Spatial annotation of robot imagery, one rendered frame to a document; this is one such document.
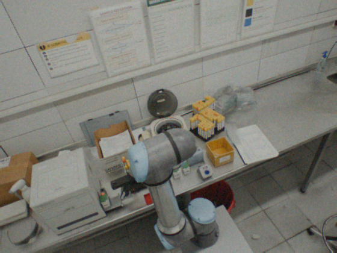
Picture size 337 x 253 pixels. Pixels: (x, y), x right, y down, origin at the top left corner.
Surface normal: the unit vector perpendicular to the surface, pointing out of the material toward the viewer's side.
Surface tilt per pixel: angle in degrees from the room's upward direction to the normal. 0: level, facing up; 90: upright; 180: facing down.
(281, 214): 0
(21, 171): 2
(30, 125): 90
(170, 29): 93
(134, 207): 0
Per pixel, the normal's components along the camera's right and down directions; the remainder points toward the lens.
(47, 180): -0.11, -0.75
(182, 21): 0.35, 0.63
